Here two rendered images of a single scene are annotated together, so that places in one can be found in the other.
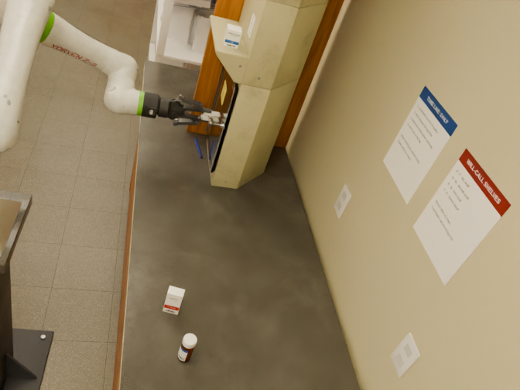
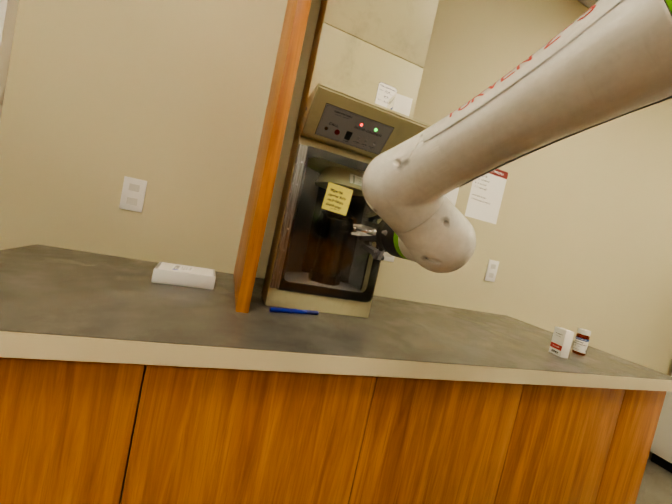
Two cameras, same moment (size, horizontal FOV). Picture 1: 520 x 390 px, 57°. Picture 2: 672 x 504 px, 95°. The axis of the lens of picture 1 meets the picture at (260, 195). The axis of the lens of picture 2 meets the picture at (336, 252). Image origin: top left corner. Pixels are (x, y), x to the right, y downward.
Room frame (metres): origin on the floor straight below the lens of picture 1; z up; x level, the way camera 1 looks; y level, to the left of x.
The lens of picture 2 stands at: (1.66, 1.16, 1.17)
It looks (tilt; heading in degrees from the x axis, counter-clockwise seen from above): 3 degrees down; 272
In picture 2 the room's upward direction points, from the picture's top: 12 degrees clockwise
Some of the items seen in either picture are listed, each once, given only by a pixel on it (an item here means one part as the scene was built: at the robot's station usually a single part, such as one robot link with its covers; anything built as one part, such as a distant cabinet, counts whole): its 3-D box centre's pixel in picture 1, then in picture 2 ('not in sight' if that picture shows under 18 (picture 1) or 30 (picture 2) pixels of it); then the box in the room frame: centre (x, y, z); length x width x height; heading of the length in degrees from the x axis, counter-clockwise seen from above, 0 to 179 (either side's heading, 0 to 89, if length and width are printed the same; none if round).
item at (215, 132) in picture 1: (220, 112); (338, 228); (1.70, 0.27, 1.19); 0.30 x 0.01 x 0.40; 21
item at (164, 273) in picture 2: not in sight; (186, 275); (2.12, 0.26, 0.96); 0.16 x 0.12 x 0.04; 26
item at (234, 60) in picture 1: (224, 47); (365, 130); (1.68, 0.31, 1.46); 0.32 x 0.11 x 0.10; 22
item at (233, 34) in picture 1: (232, 35); (398, 110); (1.61, 0.28, 1.54); 0.05 x 0.05 x 0.06; 17
